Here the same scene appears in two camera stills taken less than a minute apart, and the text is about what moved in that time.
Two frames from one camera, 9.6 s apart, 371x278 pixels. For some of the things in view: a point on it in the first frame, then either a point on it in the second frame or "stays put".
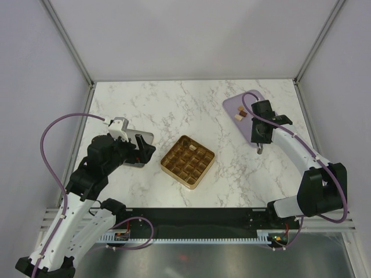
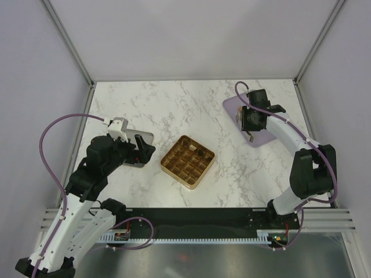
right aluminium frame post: [318, 41] stays put
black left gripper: [143, 155] stays put
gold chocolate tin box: [188, 161] stays put
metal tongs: [259, 148] → [239, 117]
